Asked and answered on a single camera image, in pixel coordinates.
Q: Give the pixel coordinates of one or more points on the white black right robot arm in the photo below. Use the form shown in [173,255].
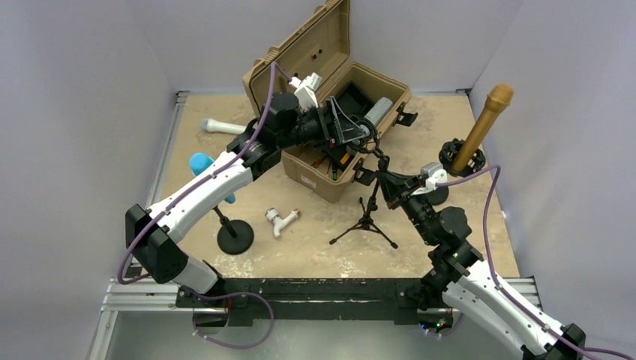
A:
[464,280]

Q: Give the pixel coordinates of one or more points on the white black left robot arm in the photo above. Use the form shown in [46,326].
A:
[152,234]

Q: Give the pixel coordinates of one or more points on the white plastic faucet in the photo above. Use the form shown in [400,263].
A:
[280,223]

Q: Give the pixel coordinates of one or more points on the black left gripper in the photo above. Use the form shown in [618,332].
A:
[343,128]

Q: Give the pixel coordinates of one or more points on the yellow handle screwdriver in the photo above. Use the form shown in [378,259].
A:
[345,159]

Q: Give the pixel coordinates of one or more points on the grey plastic bit box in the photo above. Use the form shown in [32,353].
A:
[378,111]

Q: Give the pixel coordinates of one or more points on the blue microphone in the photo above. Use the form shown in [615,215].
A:
[198,164]

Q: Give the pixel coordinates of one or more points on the black mounting base plate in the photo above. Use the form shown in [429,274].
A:
[401,301]

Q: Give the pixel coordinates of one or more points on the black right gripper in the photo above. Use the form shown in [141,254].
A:
[397,188]

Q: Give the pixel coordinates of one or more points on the red handle tool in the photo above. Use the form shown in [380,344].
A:
[316,164]

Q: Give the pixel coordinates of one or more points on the black tool tray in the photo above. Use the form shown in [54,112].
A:
[353,101]

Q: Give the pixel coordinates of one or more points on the tan plastic tool case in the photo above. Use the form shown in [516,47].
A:
[322,45]

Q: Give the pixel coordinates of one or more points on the gold microphone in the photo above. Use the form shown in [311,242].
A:
[498,99]

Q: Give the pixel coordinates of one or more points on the black tripod shock mount stand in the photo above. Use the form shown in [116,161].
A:
[370,144]

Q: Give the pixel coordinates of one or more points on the black round-base clip stand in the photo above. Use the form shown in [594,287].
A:
[234,236]

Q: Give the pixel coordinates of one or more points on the white mesh-head microphone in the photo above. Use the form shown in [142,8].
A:
[211,125]

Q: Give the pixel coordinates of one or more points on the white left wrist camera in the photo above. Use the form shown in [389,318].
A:
[305,90]

